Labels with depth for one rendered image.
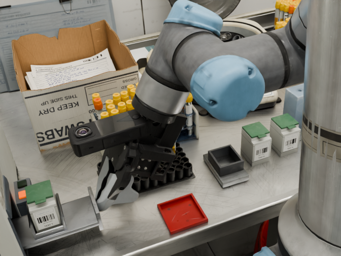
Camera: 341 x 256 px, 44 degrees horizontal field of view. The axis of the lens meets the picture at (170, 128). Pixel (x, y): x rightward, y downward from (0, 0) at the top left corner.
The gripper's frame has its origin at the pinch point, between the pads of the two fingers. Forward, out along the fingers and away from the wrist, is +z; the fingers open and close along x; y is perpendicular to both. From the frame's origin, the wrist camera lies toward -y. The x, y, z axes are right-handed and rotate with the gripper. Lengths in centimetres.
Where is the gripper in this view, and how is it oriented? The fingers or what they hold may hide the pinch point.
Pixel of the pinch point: (97, 203)
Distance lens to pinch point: 71.5
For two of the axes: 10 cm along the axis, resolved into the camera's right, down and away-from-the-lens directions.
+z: -4.1, 8.3, 3.8
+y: 8.4, 1.8, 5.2
